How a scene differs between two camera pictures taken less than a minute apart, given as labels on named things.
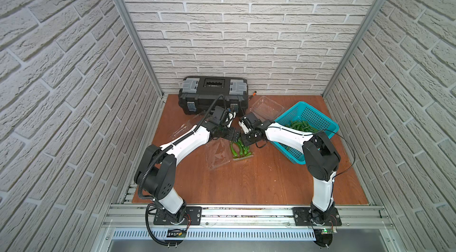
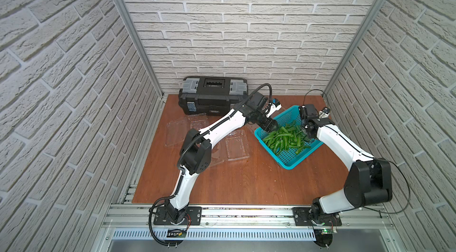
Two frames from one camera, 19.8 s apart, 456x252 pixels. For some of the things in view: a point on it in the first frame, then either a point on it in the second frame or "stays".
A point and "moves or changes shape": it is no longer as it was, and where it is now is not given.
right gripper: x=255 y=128 to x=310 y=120
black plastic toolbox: x=198 y=94 stays
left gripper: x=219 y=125 to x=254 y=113
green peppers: x=301 y=125 moves or changes shape
